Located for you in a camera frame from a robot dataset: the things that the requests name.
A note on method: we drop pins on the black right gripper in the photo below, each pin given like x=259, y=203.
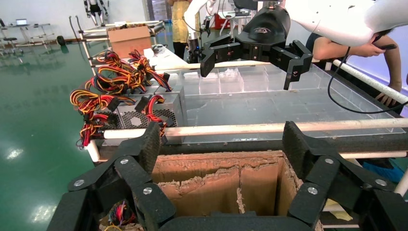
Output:
x=266, y=32

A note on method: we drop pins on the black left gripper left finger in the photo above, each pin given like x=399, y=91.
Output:
x=140, y=191

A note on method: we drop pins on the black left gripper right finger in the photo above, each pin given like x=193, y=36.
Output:
x=315, y=188

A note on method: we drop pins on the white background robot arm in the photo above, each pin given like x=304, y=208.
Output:
x=192, y=11

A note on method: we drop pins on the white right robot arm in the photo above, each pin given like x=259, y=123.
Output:
x=344, y=19

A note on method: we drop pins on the bystander forearm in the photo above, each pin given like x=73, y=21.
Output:
x=393, y=60
x=334, y=51

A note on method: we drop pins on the bystander hand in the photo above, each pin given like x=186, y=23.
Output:
x=388, y=95
x=373, y=47

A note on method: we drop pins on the yellow cloth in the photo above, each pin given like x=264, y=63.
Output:
x=339, y=212

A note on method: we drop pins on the clear acrylic compartment organizer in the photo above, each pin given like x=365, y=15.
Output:
x=255, y=105

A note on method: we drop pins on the brown cardboard box with dividers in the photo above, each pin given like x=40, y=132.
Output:
x=204, y=191

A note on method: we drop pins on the blue plastic bin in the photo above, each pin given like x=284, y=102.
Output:
x=382, y=170

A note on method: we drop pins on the person in yellow shirt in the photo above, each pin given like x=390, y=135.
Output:
x=179, y=22

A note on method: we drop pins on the plain brown cardboard box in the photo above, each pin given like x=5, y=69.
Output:
x=129, y=39

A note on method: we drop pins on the black phone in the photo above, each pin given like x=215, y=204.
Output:
x=389, y=47

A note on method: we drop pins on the white pipe rack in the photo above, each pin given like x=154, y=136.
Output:
x=92, y=32

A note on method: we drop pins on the humanoid robot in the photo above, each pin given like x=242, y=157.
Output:
x=95, y=9

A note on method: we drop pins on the desk with metal legs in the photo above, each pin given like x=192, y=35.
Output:
x=32, y=30

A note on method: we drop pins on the black chair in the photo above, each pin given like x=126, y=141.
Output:
x=10, y=40

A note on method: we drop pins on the laptop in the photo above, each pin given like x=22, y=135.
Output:
x=21, y=22

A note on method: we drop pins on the white frame pipe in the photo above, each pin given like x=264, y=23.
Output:
x=376, y=155
x=366, y=79
x=178, y=66
x=402, y=183
x=93, y=151
x=242, y=128

